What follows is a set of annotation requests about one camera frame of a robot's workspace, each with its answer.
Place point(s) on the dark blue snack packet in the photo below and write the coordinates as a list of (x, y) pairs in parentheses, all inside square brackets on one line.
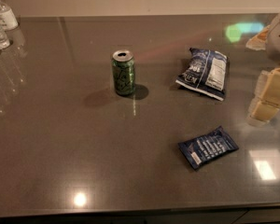
[(208, 147)]

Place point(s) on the blue white chip bag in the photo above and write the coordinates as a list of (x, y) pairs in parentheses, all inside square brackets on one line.
[(206, 73)]

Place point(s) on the green soda can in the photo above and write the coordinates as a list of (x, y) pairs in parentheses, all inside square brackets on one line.
[(123, 72)]

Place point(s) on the white pump sanitizer bottle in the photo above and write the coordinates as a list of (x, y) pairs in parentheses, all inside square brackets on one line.
[(7, 18)]

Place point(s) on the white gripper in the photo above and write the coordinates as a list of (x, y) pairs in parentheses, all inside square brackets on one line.
[(279, 37)]

